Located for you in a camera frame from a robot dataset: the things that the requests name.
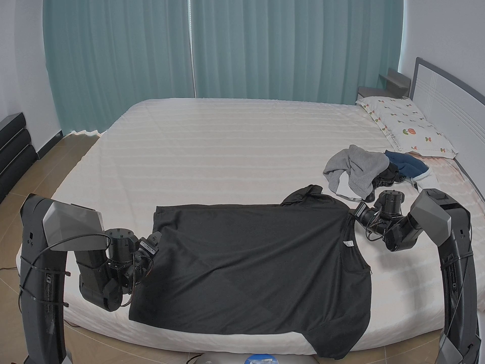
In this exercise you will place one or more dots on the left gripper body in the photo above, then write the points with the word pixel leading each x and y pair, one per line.
pixel 147 248

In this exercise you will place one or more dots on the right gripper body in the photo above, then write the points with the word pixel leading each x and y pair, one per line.
pixel 367 216

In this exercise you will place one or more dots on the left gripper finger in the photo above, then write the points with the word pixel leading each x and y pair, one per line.
pixel 157 240

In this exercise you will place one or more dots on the black T-shirt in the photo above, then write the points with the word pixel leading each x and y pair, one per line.
pixel 257 264

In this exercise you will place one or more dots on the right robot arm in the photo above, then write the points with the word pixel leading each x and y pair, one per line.
pixel 458 260

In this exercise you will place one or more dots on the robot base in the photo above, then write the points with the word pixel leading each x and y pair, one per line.
pixel 227 359

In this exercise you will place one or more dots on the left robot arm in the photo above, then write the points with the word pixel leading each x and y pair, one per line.
pixel 41 298

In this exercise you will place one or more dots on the pile of clothes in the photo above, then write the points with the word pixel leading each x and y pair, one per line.
pixel 360 169

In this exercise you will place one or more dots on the bed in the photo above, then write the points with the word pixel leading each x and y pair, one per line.
pixel 227 146

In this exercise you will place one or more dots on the white printed pillow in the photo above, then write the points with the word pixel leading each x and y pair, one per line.
pixel 405 125

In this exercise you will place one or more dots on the grey bedside table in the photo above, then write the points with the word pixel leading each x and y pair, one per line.
pixel 396 79

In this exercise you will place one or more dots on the black chest of drawers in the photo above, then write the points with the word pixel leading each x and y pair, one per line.
pixel 15 154

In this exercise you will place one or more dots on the blue-green curtain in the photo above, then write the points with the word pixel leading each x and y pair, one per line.
pixel 113 51
pixel 295 32

